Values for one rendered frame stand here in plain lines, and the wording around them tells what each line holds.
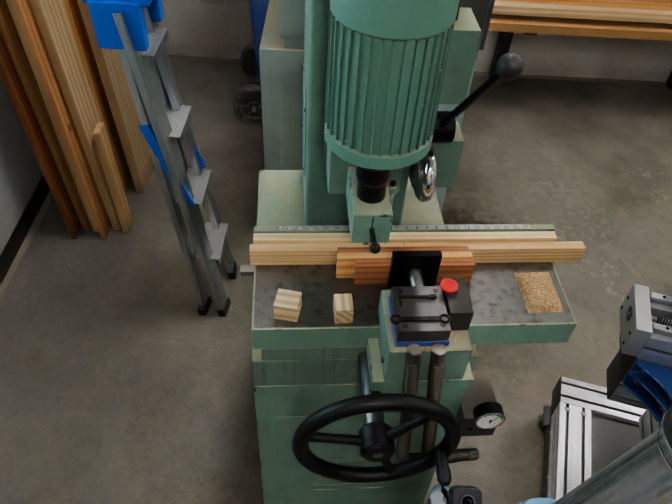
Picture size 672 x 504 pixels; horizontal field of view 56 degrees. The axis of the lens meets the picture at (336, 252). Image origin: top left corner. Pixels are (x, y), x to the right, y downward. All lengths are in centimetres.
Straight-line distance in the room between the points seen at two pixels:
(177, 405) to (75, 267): 75
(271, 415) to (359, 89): 75
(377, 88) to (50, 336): 174
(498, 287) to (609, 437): 85
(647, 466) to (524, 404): 142
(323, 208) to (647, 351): 77
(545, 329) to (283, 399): 54
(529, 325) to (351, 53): 61
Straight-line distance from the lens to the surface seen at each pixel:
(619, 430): 202
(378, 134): 94
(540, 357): 234
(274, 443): 150
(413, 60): 88
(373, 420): 112
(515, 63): 86
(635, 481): 82
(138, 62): 170
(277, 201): 151
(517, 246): 129
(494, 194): 289
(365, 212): 109
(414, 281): 114
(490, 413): 134
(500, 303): 123
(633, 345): 151
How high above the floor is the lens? 181
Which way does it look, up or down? 46 degrees down
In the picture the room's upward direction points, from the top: 4 degrees clockwise
